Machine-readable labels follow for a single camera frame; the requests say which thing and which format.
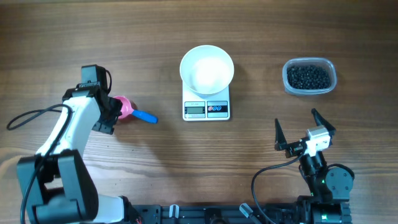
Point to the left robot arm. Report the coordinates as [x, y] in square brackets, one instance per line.
[55, 183]

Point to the white digital kitchen scale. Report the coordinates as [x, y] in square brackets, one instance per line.
[199, 107]

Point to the clear plastic container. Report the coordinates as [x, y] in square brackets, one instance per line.
[316, 61]

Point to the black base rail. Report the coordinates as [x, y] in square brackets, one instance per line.
[214, 214]

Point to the black beans pile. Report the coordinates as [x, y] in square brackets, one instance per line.
[308, 77]

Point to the pink scoop blue handle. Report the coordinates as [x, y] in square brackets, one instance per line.
[128, 110]

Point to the white bowl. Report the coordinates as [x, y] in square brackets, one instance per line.
[206, 69]

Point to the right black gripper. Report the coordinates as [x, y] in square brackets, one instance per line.
[293, 149]

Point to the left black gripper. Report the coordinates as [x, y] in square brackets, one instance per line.
[116, 106]

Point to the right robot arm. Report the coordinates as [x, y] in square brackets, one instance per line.
[329, 184]

